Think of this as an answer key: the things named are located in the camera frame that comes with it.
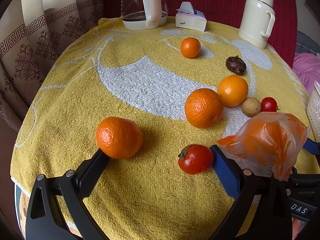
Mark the tissue pack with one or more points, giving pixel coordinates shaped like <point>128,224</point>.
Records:
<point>188,18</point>

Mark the small round tangerine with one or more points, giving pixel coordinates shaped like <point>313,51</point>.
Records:
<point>190,47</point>

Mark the patterned beige curtain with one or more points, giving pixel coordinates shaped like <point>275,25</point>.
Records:
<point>34,33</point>

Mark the white plastic basket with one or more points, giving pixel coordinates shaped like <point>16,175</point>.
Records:
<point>313,111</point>

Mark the red quilted headboard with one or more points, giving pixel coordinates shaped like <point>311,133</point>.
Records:
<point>229,12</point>

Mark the pink duvet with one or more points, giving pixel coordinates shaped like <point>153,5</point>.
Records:
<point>306,67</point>

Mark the large rough mandarin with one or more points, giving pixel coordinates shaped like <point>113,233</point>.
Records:
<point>119,138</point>

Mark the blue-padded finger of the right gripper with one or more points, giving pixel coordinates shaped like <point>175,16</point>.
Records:
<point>311,146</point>

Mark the cream thermos flask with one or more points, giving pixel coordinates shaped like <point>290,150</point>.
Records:
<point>257,22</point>

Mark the dark brown mangosteen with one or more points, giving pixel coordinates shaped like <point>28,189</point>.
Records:
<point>236,65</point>

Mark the smooth orange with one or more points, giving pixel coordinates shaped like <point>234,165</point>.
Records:
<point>233,90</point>

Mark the small red tomato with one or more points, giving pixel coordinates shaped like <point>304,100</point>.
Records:
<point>269,104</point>

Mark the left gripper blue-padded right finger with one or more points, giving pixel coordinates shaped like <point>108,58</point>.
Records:
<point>272,219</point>

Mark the brown round longan fruit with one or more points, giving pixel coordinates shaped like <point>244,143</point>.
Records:
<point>251,106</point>

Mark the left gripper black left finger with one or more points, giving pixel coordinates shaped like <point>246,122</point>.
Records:
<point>44,216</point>

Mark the yellow cartoon towel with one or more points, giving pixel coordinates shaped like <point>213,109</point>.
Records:
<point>142,76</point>

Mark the large red tomato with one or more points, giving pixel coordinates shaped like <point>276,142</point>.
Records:
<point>194,159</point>

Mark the orange plastic bag of fruit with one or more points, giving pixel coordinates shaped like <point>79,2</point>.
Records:
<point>272,140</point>

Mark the rough orange mandarin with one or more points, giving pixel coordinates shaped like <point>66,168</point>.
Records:
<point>203,108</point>

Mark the glass electric kettle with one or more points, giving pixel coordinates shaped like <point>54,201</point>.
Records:
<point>143,14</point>

